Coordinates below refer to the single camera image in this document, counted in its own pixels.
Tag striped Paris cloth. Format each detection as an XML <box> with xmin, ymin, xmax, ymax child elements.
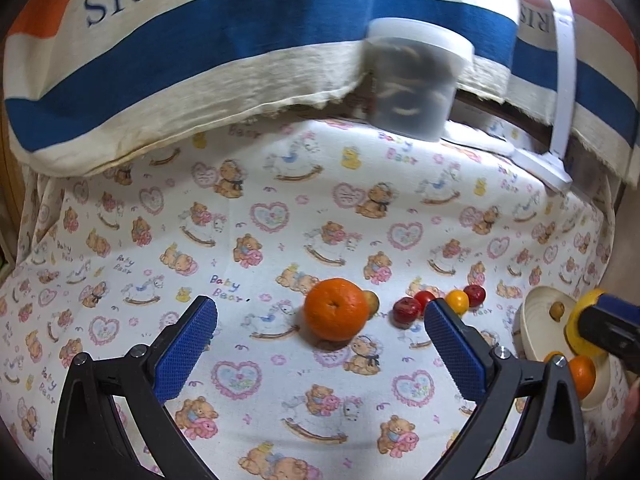
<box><xmin>3</xmin><ymin>0</ymin><xmax>640</xmax><ymax>189</ymax></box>

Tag small brown longan fruit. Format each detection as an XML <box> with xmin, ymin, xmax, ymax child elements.
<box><xmin>363</xmin><ymin>290</ymin><xmax>380</xmax><ymax>320</ymax></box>

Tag red cherry tomato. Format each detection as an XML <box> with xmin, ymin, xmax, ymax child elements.
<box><xmin>413</xmin><ymin>290</ymin><xmax>436</xmax><ymax>314</ymax></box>
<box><xmin>463</xmin><ymin>284</ymin><xmax>486</xmax><ymax>309</ymax></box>

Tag small yellow orange kumquat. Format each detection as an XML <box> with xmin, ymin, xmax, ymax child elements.
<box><xmin>445</xmin><ymin>289</ymin><xmax>470</xmax><ymax>316</ymax></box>

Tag clear lidded plastic container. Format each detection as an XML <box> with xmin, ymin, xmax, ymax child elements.
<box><xmin>366</xmin><ymin>18</ymin><xmax>474</xmax><ymax>142</ymax></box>

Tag cream round plate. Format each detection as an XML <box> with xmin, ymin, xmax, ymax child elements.
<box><xmin>520</xmin><ymin>286</ymin><xmax>612</xmax><ymax>413</ymax></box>

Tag baby bear print cloth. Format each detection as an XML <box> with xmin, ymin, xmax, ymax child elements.
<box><xmin>1</xmin><ymin>119</ymin><xmax>613</xmax><ymax>479</ymax></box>

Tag large orange mandarin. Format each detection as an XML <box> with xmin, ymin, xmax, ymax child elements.
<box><xmin>303</xmin><ymin>278</ymin><xmax>370</xmax><ymax>342</ymax></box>

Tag white desk lamp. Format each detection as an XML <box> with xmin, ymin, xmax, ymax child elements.
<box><xmin>439</xmin><ymin>0</ymin><xmax>576</xmax><ymax>194</ymax></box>

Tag large yellow apple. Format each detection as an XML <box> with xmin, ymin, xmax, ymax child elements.
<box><xmin>564</xmin><ymin>287</ymin><xmax>610</xmax><ymax>360</ymax></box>

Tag orange mandarin in plate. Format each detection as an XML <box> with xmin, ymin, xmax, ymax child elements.
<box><xmin>544</xmin><ymin>351</ymin><xmax>597</xmax><ymax>400</ymax></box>

